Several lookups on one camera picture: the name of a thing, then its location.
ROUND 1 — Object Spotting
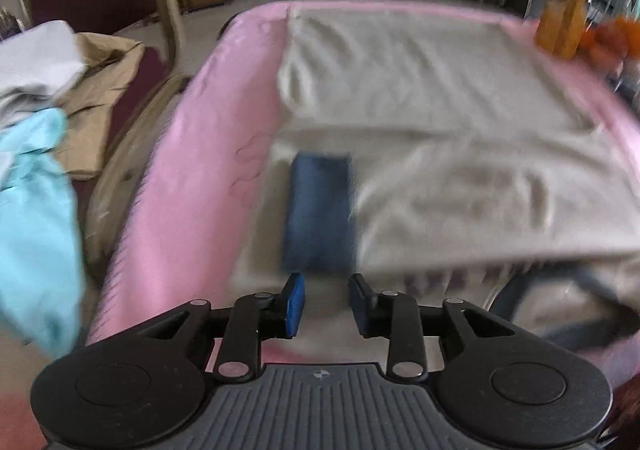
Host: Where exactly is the tan cloth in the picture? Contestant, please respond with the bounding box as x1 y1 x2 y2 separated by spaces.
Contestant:
52 32 147 181

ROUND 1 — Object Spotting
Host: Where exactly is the pale grey cloth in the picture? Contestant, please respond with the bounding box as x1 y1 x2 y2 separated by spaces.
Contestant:
0 20 86 131

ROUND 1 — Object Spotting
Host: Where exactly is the pink printed blanket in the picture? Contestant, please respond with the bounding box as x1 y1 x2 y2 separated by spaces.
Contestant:
85 0 640 371

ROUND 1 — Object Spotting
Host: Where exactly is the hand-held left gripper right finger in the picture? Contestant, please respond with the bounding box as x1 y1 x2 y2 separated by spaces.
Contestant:
348 273 556 383

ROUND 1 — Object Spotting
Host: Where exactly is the light blue cloth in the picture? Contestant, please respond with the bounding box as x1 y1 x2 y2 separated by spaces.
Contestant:
0 108 86 358

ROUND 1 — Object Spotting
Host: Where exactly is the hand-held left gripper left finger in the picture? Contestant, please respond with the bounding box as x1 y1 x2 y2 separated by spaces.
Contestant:
90 273 306 383

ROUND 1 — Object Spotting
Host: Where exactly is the orange soft toy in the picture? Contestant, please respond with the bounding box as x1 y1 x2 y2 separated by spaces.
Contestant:
580 15 640 74

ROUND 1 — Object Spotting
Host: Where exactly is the white sweatshirt with blue cuffs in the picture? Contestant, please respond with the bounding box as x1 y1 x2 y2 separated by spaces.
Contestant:
232 5 640 366

